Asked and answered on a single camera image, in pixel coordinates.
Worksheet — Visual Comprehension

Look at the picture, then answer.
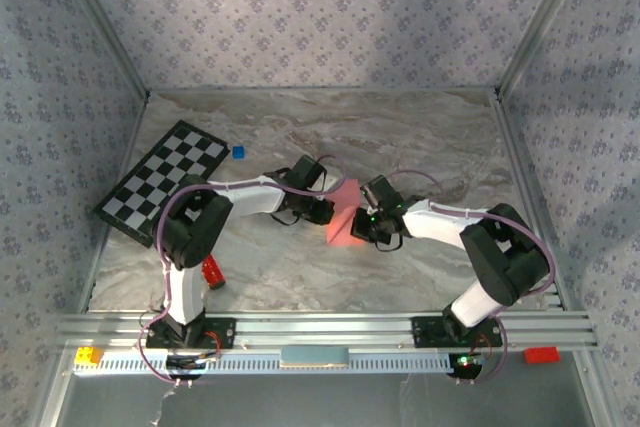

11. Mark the pink paper sheet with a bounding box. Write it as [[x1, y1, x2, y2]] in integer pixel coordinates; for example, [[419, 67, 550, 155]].
[[324, 176, 370, 250]]

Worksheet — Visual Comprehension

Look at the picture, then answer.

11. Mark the red glitter cylinder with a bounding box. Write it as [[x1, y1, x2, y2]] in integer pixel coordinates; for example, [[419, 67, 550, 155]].
[[199, 254, 227, 291]]

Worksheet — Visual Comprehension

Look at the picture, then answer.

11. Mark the black and silver chessboard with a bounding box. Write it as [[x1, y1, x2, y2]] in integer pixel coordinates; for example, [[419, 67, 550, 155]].
[[94, 119, 230, 248]]

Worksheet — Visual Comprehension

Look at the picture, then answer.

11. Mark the black circuit board green light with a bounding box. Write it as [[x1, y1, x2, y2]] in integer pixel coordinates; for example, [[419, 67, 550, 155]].
[[448, 352, 486, 379]]

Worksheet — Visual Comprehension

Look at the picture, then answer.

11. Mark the red toy brick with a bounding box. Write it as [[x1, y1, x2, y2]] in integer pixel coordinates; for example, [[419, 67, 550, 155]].
[[523, 346, 561, 365]]

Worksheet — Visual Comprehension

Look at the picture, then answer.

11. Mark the yellow toy brick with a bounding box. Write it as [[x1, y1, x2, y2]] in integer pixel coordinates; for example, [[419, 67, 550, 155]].
[[74, 346, 104, 366]]

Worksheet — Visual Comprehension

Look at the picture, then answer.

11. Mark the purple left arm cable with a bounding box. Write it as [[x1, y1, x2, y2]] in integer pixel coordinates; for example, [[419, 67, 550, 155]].
[[135, 153, 348, 388]]

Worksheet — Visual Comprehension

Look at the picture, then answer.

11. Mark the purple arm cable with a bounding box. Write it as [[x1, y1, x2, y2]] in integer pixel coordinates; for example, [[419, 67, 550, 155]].
[[135, 153, 348, 388], [388, 169, 557, 388]]

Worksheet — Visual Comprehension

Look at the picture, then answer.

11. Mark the long aluminium mounting rail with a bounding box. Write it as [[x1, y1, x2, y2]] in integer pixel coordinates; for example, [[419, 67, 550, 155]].
[[55, 313, 599, 352]]

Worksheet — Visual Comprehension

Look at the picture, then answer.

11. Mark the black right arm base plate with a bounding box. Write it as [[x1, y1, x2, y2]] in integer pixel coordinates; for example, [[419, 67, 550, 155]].
[[410, 315, 504, 349]]

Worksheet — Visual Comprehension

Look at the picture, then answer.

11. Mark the thin aluminium wall rail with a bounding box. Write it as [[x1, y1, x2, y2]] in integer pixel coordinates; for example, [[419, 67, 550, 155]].
[[147, 86, 501, 97]]

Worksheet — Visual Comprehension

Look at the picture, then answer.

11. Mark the aluminium side rail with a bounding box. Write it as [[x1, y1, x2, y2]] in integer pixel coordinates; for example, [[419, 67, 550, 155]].
[[79, 94, 150, 312], [494, 94, 569, 311]]

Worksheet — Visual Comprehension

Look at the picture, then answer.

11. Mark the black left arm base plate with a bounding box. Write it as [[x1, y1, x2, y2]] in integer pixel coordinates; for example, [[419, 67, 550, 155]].
[[145, 316, 237, 349]]

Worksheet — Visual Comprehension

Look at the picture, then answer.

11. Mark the white slotted cable duct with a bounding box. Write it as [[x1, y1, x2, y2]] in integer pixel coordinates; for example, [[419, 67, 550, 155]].
[[73, 349, 454, 374]]

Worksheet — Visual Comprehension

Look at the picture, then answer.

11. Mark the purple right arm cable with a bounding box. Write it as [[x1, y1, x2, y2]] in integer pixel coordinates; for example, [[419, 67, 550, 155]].
[[388, 169, 557, 388]]

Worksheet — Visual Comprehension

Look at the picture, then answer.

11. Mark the black circuit board with wires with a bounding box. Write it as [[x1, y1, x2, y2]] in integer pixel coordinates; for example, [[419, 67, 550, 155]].
[[164, 354, 221, 381]]

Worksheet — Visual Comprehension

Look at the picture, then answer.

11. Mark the aluminium corner post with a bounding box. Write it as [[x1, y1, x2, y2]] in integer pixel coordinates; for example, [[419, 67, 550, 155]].
[[52, 0, 151, 98], [497, 0, 599, 96]]

